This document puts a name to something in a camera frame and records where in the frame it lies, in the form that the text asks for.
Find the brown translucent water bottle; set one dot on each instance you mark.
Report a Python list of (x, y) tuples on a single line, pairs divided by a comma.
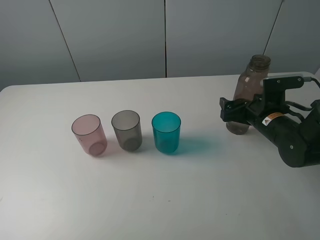
[(249, 82)]

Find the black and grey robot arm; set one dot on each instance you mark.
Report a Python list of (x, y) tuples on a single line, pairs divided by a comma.
[(307, 154)]

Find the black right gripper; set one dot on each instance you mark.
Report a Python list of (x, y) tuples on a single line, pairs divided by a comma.
[(279, 129)]

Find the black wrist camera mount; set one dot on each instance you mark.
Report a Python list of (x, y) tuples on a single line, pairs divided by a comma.
[(280, 86)]

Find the pink translucent plastic cup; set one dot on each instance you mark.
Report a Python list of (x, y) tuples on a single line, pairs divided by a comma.
[(90, 134)]

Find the grey translucent plastic cup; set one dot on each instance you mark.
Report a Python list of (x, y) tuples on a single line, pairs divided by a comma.
[(127, 128)]

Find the teal translucent plastic cup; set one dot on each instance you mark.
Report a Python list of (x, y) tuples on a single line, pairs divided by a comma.
[(166, 128)]

